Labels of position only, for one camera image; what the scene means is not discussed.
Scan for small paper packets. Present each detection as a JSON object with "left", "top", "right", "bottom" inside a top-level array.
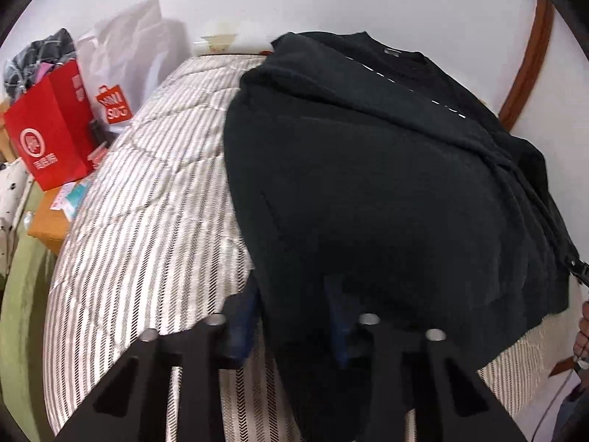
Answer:
[{"left": 50, "top": 179, "right": 91, "bottom": 220}]

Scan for black small item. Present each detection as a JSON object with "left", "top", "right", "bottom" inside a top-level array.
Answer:
[{"left": 89, "top": 120, "right": 109, "bottom": 148}]

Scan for printed paper roll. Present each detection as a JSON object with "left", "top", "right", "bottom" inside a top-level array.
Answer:
[{"left": 193, "top": 21, "right": 277, "bottom": 57}]

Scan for white spotted cloth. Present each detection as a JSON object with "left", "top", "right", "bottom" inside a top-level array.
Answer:
[{"left": 0, "top": 159, "right": 29, "bottom": 259}]

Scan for brown wooden trim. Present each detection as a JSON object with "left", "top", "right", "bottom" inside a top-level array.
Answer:
[{"left": 499, "top": 0, "right": 554, "bottom": 135}]

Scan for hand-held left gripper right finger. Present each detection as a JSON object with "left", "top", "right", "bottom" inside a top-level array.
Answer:
[{"left": 323, "top": 277, "right": 530, "bottom": 442}]

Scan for red paper bag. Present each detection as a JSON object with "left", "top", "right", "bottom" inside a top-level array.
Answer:
[{"left": 4, "top": 60, "right": 99, "bottom": 192}]

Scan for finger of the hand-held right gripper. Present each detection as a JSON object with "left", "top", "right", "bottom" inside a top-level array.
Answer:
[{"left": 565, "top": 249, "right": 589, "bottom": 287}]

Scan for white Miniso plastic bag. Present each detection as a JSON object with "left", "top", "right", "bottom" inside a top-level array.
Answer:
[{"left": 76, "top": 0, "right": 191, "bottom": 135}]

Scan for orange wooden stool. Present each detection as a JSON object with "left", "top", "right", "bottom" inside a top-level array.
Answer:
[{"left": 27, "top": 185, "right": 74, "bottom": 255}]

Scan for black sweater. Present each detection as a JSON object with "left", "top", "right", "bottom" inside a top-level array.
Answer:
[{"left": 223, "top": 31, "right": 578, "bottom": 442}]

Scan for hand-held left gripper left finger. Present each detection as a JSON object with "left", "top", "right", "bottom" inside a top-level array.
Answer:
[{"left": 55, "top": 276, "right": 263, "bottom": 442}]

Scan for reddish clear plastic cup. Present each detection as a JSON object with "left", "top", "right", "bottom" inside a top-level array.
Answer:
[{"left": 89, "top": 142, "right": 112, "bottom": 169}]

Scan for person's right hand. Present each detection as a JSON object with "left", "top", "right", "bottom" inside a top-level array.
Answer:
[{"left": 574, "top": 301, "right": 589, "bottom": 361}]

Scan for striped mattress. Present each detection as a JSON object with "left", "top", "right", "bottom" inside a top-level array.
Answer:
[{"left": 43, "top": 53, "right": 574, "bottom": 438}]

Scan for dark plaid cloth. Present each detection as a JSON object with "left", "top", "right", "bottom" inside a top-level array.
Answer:
[{"left": 4, "top": 28, "right": 77, "bottom": 102}]

